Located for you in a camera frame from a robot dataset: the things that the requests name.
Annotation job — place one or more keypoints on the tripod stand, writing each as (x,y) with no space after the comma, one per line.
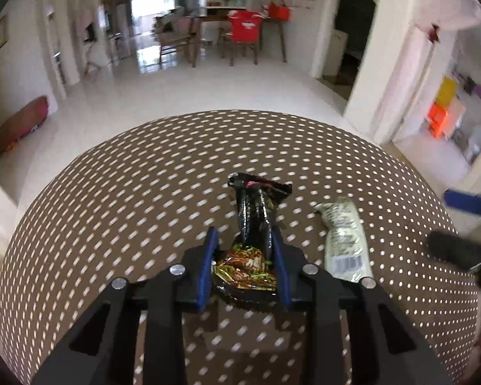
(91,48)

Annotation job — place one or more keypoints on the red skateboard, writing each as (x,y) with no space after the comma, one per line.
(24,122)

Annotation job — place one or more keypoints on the clear white snack packet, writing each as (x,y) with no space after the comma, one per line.
(344,232)

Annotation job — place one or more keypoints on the orange box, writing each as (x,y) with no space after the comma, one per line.
(437,120)

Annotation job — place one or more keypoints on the wooden dining table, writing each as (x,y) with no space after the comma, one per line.
(208,18)

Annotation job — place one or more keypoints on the red basket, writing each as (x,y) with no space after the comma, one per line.
(279,10)

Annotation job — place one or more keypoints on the purple item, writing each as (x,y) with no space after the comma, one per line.
(471,86)

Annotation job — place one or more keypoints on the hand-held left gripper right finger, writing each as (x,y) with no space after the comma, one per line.
(282,272)

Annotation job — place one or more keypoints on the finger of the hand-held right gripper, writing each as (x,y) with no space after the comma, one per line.
(467,202)
(457,248)

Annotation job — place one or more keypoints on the wooden chair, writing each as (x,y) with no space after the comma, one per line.
(176,40)
(240,50)

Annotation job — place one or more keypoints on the red door ornament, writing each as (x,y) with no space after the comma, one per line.
(433,33)

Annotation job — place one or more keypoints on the black snack packet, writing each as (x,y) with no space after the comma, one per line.
(252,216)

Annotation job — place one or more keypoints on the red shirt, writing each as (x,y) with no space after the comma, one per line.
(246,28)

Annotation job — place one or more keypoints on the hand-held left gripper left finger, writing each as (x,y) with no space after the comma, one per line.
(206,264)

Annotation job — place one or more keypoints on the white cabinet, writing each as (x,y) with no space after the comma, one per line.
(336,52)

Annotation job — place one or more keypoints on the yellow box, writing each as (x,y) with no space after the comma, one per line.
(447,92)

